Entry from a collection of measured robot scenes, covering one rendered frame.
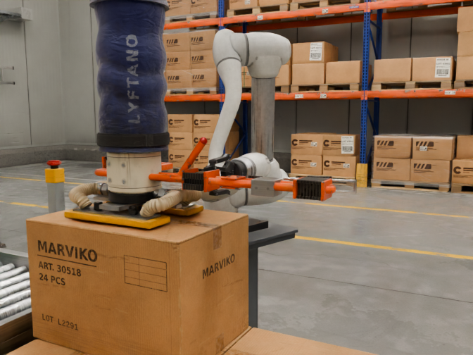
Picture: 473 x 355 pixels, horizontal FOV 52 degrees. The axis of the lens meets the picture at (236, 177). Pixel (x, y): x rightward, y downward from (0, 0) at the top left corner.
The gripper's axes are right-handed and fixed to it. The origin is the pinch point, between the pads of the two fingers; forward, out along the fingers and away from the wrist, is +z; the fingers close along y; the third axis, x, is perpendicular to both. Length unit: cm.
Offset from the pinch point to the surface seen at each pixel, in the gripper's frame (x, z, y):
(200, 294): -4.0, 10.2, 31.3
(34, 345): 51, 23, 54
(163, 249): 1.4, 19.7, 16.3
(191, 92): 452, -702, -50
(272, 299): 52, -173, 109
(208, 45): 412, -702, -138
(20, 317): 61, 20, 47
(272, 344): -17, -12, 54
